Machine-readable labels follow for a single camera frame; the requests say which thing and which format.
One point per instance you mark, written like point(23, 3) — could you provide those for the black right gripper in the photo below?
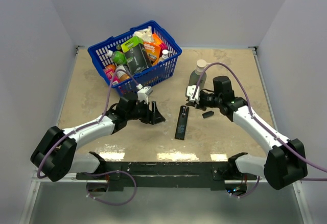
point(200, 105)

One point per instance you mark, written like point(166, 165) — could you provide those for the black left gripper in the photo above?
point(151, 117)

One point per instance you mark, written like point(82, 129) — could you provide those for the black battery compartment cover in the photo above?
point(208, 114)

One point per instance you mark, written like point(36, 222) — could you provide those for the black remote control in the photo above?
point(181, 125)

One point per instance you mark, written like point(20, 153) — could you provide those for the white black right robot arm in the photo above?
point(284, 162)

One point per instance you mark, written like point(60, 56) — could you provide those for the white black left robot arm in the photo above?
point(55, 156)

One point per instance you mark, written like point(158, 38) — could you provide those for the grey soap pump bottle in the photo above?
point(198, 74)

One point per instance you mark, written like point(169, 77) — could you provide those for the white pump bottle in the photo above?
point(164, 55)

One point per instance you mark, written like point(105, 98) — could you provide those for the orange labelled jar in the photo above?
point(122, 73)

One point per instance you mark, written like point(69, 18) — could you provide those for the black green razor box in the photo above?
point(136, 56)

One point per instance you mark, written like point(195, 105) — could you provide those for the pink snack packet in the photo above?
point(109, 72)

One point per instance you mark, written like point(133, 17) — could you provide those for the orange razor blade box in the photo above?
point(153, 51)

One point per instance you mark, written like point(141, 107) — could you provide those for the green round bottle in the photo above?
point(117, 57)

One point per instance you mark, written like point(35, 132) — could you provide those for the beige crumpled bag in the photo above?
point(145, 34)

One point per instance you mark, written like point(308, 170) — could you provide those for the blue plastic shopping basket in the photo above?
point(149, 77)

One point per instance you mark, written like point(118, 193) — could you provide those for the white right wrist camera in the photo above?
point(193, 94)

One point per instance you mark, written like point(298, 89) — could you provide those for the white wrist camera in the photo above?
point(144, 93)
point(193, 94)

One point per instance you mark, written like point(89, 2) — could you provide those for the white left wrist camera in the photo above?
point(144, 93)

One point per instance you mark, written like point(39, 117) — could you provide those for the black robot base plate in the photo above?
point(210, 175)

